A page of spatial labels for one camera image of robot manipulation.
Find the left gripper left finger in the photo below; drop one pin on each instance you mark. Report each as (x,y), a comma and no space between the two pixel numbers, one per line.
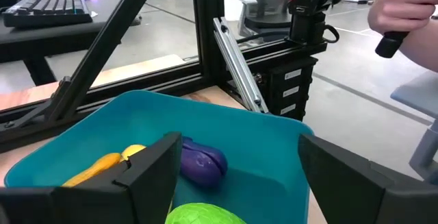
(143,183)

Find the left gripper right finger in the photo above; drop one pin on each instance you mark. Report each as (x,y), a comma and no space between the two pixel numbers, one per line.
(342,189)

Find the yellow toy banana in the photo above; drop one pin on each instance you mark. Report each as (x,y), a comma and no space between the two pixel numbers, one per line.
(131,151)

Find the small yellow toy corn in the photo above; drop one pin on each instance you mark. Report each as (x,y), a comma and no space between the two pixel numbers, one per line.
(96,167)

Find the purple toy eggplant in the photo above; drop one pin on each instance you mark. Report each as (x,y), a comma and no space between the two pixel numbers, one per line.
(202,164)

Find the bumpy light green toy vegetable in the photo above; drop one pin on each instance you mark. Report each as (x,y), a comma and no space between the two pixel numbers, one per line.
(202,215)

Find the person's right forearm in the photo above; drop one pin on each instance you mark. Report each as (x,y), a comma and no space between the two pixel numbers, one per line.
(424,46)

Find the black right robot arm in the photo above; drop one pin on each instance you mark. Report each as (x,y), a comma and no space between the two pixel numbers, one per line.
(306,22)

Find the grey blue stool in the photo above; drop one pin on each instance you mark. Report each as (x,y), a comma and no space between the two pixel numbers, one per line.
(421,94)

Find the dark desk with keyboard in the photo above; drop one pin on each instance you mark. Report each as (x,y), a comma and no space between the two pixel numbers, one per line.
(51,35)

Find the person's right hand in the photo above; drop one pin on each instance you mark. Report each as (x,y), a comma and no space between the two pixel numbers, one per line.
(400,5)

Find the black backlit keyboard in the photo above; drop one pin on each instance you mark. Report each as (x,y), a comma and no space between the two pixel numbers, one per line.
(48,6)

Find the silver frame brace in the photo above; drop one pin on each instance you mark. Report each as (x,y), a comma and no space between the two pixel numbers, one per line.
(236,66)

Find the black aluminium table frame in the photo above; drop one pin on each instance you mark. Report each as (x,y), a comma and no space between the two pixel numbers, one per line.
(205,28)

